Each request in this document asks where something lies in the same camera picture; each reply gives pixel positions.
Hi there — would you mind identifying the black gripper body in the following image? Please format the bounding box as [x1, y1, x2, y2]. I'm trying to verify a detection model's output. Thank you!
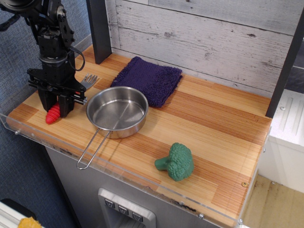
[27, 53, 87, 104]

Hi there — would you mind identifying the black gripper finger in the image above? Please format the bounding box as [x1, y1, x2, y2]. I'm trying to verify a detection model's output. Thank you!
[59, 95, 75, 117]
[38, 87, 57, 112]

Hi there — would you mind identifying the red handled metal fork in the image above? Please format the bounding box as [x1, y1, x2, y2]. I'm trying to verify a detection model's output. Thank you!
[46, 73, 98, 124]

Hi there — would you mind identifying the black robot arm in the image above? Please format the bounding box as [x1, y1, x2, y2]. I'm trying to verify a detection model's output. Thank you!
[0, 0, 86, 118]

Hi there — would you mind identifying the yellow black object corner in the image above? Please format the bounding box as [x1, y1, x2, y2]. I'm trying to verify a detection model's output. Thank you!
[0, 199, 43, 228]

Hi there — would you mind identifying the clear acrylic table guard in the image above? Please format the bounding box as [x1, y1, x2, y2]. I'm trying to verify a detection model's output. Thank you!
[0, 35, 272, 228]

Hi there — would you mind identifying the stainless steel saucepan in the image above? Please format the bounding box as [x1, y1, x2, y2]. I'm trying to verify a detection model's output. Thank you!
[76, 86, 149, 170]

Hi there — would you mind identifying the purple folded towel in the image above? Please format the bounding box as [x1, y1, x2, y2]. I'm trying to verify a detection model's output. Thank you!
[111, 57, 182, 107]

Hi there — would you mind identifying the silver dispenser button panel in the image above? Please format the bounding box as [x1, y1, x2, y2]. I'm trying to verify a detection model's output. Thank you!
[98, 188, 156, 228]

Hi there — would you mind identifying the green toy broccoli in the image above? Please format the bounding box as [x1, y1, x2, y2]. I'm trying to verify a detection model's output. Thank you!
[154, 142, 194, 181]

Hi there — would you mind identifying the white toy sink counter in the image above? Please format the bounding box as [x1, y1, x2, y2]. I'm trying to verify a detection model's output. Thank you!
[268, 89, 304, 152]

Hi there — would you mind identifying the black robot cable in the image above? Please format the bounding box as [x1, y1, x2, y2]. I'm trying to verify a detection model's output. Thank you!
[68, 46, 86, 72]

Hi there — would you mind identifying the dark left shelf post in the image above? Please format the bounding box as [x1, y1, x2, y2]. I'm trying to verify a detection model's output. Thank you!
[86, 0, 112, 64]

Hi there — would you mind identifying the dark shelf post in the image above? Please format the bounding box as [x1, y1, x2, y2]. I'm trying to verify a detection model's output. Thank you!
[266, 10, 304, 118]
[86, 0, 112, 64]

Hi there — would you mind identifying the dark right shelf post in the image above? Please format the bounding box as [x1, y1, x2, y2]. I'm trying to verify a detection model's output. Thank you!
[266, 10, 304, 118]

